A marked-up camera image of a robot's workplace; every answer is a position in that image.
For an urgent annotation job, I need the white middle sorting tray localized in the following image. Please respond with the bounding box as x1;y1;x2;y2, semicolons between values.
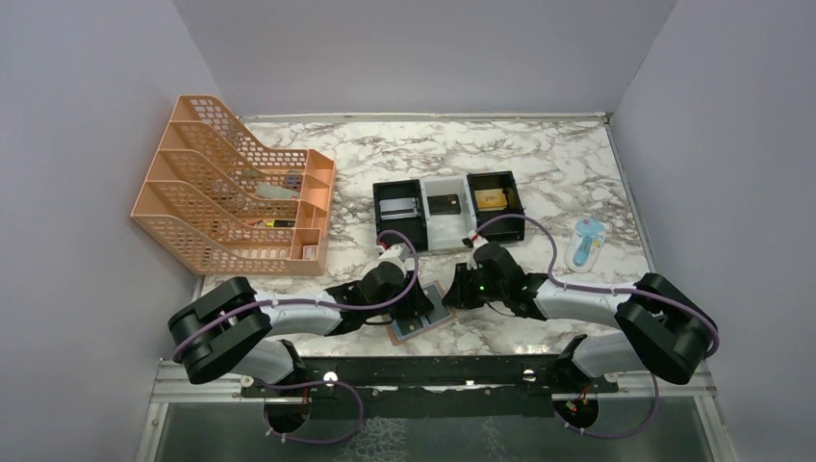
420;175;476;251

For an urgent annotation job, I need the blue packaged item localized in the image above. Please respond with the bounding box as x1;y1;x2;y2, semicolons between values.
564;217;608;273

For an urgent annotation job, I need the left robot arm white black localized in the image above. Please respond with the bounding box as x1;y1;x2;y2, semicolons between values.
167;260;434;385

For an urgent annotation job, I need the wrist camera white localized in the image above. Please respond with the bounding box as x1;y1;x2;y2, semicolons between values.
462;231;490;252
376;244;415;273

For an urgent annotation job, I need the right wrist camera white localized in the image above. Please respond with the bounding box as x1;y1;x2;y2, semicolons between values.
462;231;490;252

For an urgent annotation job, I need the black left sorting tray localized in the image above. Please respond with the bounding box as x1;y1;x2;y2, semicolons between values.
372;179;428;252

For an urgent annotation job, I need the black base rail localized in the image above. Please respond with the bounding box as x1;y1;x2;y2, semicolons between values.
241;354;618;420

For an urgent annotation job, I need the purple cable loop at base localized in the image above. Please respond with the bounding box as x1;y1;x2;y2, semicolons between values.
262;381;365;446

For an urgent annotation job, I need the grey item in rack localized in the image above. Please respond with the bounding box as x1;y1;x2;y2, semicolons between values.
255;183;293;199

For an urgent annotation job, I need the gold card in tray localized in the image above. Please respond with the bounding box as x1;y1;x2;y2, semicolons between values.
474;189;509;212

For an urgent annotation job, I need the black sorting tray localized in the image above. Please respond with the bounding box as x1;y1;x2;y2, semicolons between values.
466;170;525;244
372;179;428;252

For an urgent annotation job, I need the black magnetic stripe card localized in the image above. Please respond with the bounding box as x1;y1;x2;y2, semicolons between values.
423;284;450;324

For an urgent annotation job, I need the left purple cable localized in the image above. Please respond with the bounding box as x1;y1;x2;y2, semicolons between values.
170;229;421;365

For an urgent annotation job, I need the silver card in tray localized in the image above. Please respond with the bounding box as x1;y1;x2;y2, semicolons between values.
379;197;419;220

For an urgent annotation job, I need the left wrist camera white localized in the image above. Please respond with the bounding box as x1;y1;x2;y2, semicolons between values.
376;244;415;273

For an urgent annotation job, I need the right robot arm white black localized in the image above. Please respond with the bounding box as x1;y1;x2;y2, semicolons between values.
443;244;719;385

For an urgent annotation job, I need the brown leather card holder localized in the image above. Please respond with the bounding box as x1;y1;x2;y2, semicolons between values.
387;281;456;346

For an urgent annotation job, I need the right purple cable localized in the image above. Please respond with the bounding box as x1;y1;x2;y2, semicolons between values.
462;213;722;358

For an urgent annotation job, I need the black right sorting tray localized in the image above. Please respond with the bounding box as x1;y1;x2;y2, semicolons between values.
466;170;525;244

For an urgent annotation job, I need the black card in tray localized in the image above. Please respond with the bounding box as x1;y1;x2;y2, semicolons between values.
427;193;462;216

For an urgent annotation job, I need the orange plastic file rack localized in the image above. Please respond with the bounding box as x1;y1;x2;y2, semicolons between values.
131;94;336;276

